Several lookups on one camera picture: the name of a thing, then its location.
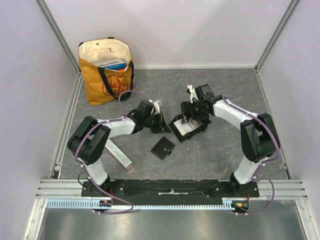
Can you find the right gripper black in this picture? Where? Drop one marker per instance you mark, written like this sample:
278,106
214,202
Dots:
189,115

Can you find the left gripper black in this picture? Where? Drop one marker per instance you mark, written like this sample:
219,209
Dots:
162,126

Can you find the black plastic card bin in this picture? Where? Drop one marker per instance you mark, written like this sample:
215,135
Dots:
203,127

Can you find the black leather card holder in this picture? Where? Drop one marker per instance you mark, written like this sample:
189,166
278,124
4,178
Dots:
163,148

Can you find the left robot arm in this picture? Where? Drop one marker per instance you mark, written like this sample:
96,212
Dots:
89,139

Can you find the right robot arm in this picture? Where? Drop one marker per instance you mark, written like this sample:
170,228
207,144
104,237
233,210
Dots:
259,139

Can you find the stack of white cards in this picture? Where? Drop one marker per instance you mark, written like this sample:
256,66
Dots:
184,128

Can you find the clear acrylic rectangular block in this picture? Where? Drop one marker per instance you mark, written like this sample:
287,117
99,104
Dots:
119,155

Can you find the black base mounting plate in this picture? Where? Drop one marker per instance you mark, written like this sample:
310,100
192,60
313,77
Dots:
178,191

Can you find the blue book in bag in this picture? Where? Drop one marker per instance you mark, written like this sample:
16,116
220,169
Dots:
116,64

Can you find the orange canvas tote bag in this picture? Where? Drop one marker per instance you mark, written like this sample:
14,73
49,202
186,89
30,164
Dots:
104,85

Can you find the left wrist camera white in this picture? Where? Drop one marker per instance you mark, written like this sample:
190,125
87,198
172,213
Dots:
156,106

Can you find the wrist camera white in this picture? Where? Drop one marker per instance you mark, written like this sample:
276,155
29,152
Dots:
192,94
156,106

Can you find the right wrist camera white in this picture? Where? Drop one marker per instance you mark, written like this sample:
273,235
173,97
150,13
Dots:
192,94

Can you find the slotted cable duct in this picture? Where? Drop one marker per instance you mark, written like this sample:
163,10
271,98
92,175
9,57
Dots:
99,204

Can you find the aluminium frame rail front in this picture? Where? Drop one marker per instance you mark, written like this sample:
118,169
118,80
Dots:
284,189

